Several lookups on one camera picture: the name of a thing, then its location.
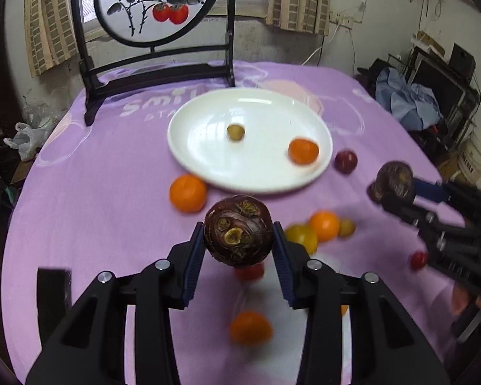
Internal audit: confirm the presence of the red cherry tomato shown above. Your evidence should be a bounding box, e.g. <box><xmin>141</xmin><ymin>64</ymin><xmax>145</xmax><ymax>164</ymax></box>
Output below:
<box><xmin>409</xmin><ymin>250</ymin><xmax>429</xmax><ymax>272</ymax></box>
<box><xmin>234</xmin><ymin>262</ymin><xmax>265</xmax><ymax>282</ymax></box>

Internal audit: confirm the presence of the greenish yellow citrus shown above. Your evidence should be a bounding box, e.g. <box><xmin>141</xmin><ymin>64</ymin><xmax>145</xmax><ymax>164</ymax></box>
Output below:
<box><xmin>285</xmin><ymin>224</ymin><xmax>319</xmax><ymax>255</ymax></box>

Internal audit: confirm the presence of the red cherry tomato front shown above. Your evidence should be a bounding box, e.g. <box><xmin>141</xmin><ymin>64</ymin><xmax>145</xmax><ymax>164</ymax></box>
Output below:
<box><xmin>234</xmin><ymin>262</ymin><xmax>265</xmax><ymax>282</ymax></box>

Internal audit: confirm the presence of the orange mandarin front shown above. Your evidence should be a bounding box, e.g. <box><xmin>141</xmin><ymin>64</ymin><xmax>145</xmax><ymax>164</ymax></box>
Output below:
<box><xmin>229</xmin><ymin>311</ymin><xmax>274</xmax><ymax>347</ymax></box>

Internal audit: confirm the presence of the dark purple passion fruit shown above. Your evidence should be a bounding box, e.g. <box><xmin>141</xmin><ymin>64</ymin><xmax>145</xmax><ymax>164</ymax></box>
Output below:
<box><xmin>204</xmin><ymin>195</ymin><xmax>273</xmax><ymax>269</ymax></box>

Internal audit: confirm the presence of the large orange mandarin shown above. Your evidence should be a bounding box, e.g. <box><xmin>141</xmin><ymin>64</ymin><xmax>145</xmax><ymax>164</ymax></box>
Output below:
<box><xmin>287</xmin><ymin>138</ymin><xmax>320</xmax><ymax>165</ymax></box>

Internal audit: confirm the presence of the small yellow longan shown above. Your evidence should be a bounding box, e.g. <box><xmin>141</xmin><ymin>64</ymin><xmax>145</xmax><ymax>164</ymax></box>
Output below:
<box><xmin>227</xmin><ymin>124</ymin><xmax>245</xmax><ymax>142</ymax></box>

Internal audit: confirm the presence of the right hand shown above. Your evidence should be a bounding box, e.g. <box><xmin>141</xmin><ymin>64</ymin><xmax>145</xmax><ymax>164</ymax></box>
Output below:
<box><xmin>450</xmin><ymin>283</ymin><xmax>481</xmax><ymax>323</ymax></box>

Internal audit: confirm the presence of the white bucket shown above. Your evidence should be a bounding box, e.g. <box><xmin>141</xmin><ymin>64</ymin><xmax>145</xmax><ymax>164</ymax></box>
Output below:
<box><xmin>457</xmin><ymin>133</ymin><xmax>481</xmax><ymax>185</ymax></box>

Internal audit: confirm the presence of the yellowish longan on table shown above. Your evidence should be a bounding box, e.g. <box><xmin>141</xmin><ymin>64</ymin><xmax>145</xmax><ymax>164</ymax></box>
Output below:
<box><xmin>338</xmin><ymin>219</ymin><xmax>356</xmax><ymax>238</ymax></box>

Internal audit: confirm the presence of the dark red plum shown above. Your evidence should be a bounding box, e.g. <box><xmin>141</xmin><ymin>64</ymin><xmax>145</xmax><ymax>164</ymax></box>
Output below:
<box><xmin>334</xmin><ymin>150</ymin><xmax>358</xmax><ymax>175</ymax></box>

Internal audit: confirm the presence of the blue clothes pile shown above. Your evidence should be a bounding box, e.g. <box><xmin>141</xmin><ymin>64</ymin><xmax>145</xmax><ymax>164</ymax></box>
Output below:
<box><xmin>375</xmin><ymin>67</ymin><xmax>443</xmax><ymax>131</ymax></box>

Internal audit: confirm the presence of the purple tablecloth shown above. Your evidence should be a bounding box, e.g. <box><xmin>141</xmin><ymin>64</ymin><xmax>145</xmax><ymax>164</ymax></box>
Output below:
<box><xmin>1</xmin><ymin>62</ymin><xmax>454</xmax><ymax>384</ymax></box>

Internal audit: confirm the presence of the black monitor stack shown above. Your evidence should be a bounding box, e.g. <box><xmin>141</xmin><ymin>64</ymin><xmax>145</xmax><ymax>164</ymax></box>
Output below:
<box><xmin>404</xmin><ymin>45</ymin><xmax>481</xmax><ymax>141</ymax></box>

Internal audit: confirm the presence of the black smartphone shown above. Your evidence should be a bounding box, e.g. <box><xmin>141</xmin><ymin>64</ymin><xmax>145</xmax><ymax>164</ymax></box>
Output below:
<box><xmin>36</xmin><ymin>268</ymin><xmax>72</xmax><ymax>347</ymax></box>

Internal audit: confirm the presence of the white oval plate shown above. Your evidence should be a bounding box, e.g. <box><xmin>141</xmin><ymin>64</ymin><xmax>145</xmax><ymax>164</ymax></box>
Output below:
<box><xmin>167</xmin><ymin>88</ymin><xmax>333</xmax><ymax>194</ymax></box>

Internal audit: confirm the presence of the white plastic bag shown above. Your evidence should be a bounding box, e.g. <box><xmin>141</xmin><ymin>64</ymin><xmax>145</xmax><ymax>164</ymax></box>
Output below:
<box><xmin>3</xmin><ymin>123</ymin><xmax>49</xmax><ymax>162</ymax></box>

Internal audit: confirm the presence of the left beige curtain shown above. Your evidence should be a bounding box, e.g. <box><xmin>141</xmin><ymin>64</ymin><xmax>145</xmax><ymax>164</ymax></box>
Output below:
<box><xmin>24</xmin><ymin>0</ymin><xmax>77</xmax><ymax>77</ymax></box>

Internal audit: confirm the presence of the black framed painted screen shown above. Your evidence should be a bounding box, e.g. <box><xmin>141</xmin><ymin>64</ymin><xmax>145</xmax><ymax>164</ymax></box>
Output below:
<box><xmin>70</xmin><ymin>0</ymin><xmax>236</xmax><ymax>126</ymax></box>

